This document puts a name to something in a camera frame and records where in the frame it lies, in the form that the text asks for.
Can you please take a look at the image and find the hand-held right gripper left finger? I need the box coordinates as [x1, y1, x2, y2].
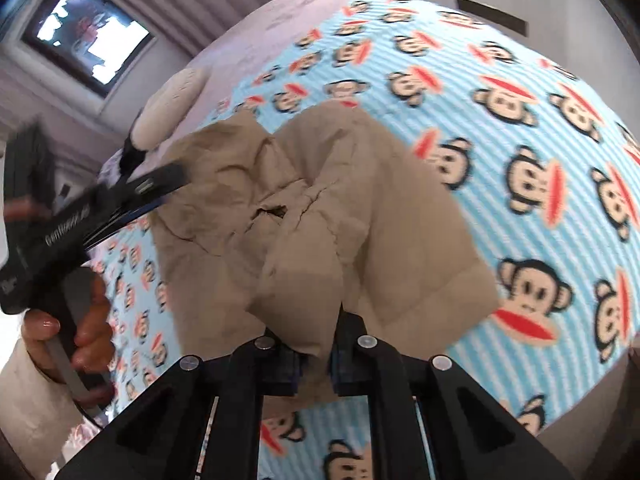
[55, 332, 302, 480]

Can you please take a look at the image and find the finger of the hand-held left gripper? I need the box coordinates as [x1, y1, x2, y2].
[97, 162, 189, 216]
[82, 196, 168, 253]

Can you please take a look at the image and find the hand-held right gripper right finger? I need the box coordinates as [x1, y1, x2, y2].
[329, 310, 576, 480]

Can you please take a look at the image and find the tan puffer jacket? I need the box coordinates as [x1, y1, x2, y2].
[150, 100, 501, 403]

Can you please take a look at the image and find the person's left forearm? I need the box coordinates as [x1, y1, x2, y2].
[0, 332, 96, 466]

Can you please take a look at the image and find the person's left hand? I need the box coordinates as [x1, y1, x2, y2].
[21, 275, 117, 411]

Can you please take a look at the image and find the black cloth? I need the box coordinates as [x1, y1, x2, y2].
[119, 130, 147, 183]

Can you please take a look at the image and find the round cream pillow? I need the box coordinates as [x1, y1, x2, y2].
[135, 67, 211, 151]

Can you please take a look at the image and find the bright window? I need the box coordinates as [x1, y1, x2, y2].
[20, 0, 157, 98]

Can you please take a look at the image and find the grey curtain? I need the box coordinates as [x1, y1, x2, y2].
[70, 0, 286, 63]

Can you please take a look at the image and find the monkey print striped blanket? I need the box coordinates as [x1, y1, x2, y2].
[90, 0, 640, 480]

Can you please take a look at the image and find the dark wall panel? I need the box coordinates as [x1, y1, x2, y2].
[454, 0, 529, 37]

